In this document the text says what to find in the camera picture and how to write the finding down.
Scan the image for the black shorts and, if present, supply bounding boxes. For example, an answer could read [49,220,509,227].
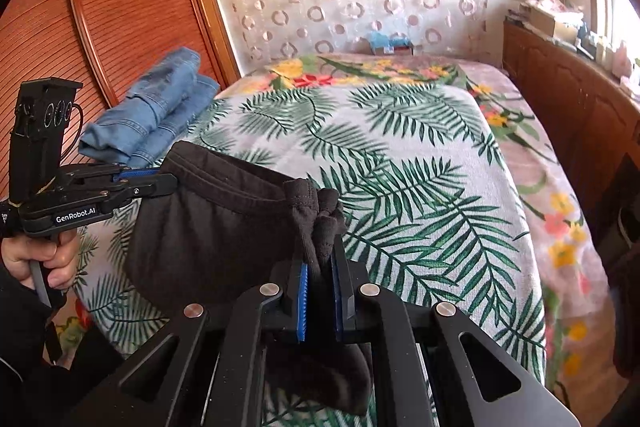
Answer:
[125,141,373,416]

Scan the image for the person's left hand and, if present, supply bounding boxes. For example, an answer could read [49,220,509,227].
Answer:
[1,230,79,289]

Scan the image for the folded blue jeans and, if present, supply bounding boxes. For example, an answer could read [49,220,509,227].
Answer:
[78,48,219,169]

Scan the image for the palm leaf print blanket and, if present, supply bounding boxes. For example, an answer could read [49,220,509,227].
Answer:
[69,83,548,427]

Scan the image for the wooden slatted wardrobe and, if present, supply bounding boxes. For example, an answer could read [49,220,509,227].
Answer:
[0,0,242,203]

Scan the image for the blue tissue box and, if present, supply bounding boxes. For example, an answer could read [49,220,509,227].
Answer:
[367,31,414,56]

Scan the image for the floral bed sheet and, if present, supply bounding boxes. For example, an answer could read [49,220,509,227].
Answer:
[198,54,608,385]

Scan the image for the wooden sideboard cabinet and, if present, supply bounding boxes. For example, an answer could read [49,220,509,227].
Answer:
[502,22,639,246]

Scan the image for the cardboard box on sideboard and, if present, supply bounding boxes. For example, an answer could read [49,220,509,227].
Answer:
[529,6,584,44]

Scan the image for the pink bottle on sideboard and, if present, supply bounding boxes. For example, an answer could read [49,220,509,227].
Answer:
[612,41,632,80]

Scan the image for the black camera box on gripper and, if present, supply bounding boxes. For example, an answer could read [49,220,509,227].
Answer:
[9,77,82,206]

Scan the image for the black left gripper handle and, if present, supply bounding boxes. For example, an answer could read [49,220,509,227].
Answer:
[29,257,66,312]

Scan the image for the window with wooden frame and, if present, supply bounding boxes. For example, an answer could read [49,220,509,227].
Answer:
[590,0,639,66]

